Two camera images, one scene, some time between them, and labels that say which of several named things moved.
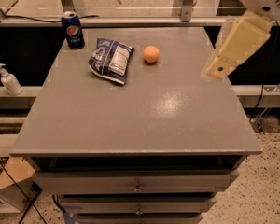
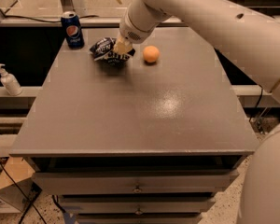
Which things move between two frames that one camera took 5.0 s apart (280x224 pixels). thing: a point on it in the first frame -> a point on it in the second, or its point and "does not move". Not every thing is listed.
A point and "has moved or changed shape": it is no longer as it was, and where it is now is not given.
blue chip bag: [111, 59] has moved or changed shape
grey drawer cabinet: [158, 148] does not move
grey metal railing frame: [184, 13] does not move
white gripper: [266, 0] -> [130, 29]
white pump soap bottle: [9, 81] does not move
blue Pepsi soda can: [73, 30] does not move
